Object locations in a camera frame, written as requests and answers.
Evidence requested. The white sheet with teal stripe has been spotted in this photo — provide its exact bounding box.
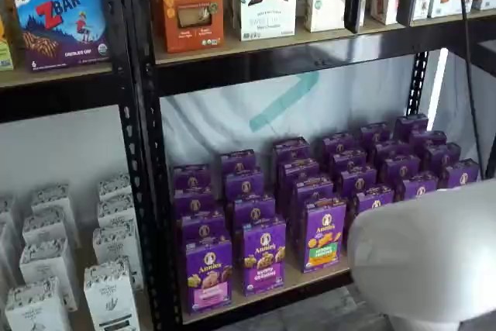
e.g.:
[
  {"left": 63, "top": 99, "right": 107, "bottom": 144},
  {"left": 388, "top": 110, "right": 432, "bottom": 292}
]
[{"left": 160, "top": 47, "right": 485, "bottom": 208}]

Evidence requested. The purple box green patch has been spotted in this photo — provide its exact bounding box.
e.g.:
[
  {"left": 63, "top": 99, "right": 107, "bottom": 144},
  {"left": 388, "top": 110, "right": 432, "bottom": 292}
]
[{"left": 301, "top": 196, "right": 348, "bottom": 274}]

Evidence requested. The purple bunny grahams box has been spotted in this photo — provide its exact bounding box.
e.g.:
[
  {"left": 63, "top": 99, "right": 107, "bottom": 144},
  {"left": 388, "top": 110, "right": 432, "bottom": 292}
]
[{"left": 241, "top": 214, "right": 288, "bottom": 298}]

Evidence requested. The purple box pink patch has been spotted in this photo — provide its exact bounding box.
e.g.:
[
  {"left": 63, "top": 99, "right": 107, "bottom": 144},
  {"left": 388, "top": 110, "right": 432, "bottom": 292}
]
[{"left": 184, "top": 238, "right": 234, "bottom": 315}]

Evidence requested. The blue purple Zbar box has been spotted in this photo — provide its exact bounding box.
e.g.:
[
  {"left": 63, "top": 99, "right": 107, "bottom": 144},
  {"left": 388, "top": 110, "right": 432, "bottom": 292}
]
[{"left": 10, "top": 0, "right": 110, "bottom": 73}]

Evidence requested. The black metal shelf rack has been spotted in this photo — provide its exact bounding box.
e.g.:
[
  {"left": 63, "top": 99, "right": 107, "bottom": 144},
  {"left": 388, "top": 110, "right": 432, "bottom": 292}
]
[
  {"left": 0, "top": 0, "right": 156, "bottom": 331},
  {"left": 119, "top": 0, "right": 496, "bottom": 331},
  {"left": 477, "top": 38, "right": 496, "bottom": 179}
]

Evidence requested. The white box black print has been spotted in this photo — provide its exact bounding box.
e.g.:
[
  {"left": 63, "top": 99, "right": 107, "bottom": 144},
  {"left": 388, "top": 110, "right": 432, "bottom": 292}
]
[
  {"left": 0, "top": 194, "right": 16, "bottom": 228},
  {"left": 21, "top": 205, "right": 81, "bottom": 250},
  {"left": 91, "top": 223, "right": 143, "bottom": 290},
  {"left": 95, "top": 192, "right": 137, "bottom": 232},
  {"left": 18, "top": 236, "right": 79, "bottom": 312},
  {"left": 83, "top": 256, "right": 141, "bottom": 331},
  {"left": 29, "top": 182, "right": 74, "bottom": 216},
  {"left": 5, "top": 275, "right": 74, "bottom": 331},
  {"left": 96, "top": 173, "right": 133, "bottom": 203}
]

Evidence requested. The white mint chocolate box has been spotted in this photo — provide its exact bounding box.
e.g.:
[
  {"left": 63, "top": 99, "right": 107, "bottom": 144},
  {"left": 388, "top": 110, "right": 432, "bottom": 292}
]
[{"left": 237, "top": 0, "right": 300, "bottom": 43}]

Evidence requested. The yellow green box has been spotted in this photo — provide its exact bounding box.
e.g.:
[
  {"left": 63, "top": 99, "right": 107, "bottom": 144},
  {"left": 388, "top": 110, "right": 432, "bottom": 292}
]
[{"left": 0, "top": 16, "right": 15, "bottom": 73}]

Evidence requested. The orange box with woman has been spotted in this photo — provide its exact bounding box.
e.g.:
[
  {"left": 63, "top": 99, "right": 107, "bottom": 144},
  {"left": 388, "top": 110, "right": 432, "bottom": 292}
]
[{"left": 158, "top": 0, "right": 226, "bottom": 55}]

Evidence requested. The purple Annie's box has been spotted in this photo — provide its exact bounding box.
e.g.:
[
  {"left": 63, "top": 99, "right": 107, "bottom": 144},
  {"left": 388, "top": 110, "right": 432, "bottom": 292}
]
[
  {"left": 396, "top": 171, "right": 439, "bottom": 201},
  {"left": 278, "top": 157, "right": 322, "bottom": 189},
  {"left": 330, "top": 148, "right": 368, "bottom": 174},
  {"left": 173, "top": 188, "right": 217, "bottom": 219},
  {"left": 171, "top": 163, "right": 213, "bottom": 193},
  {"left": 291, "top": 175, "right": 335, "bottom": 209},
  {"left": 353, "top": 184, "right": 396, "bottom": 216},
  {"left": 423, "top": 142, "right": 462, "bottom": 172},
  {"left": 359, "top": 122, "right": 393, "bottom": 147},
  {"left": 231, "top": 194, "right": 277, "bottom": 228},
  {"left": 219, "top": 148, "right": 257, "bottom": 177},
  {"left": 408, "top": 129, "right": 449, "bottom": 153},
  {"left": 223, "top": 169, "right": 266, "bottom": 201},
  {"left": 439, "top": 158, "right": 481, "bottom": 189},
  {"left": 179, "top": 209, "right": 226, "bottom": 247},
  {"left": 319, "top": 132, "right": 357, "bottom": 157},
  {"left": 393, "top": 112, "right": 430, "bottom": 137},
  {"left": 336, "top": 165, "right": 378, "bottom": 197},
  {"left": 373, "top": 139, "right": 408, "bottom": 162},
  {"left": 271, "top": 136, "right": 312, "bottom": 166},
  {"left": 381, "top": 153, "right": 422, "bottom": 184}
]

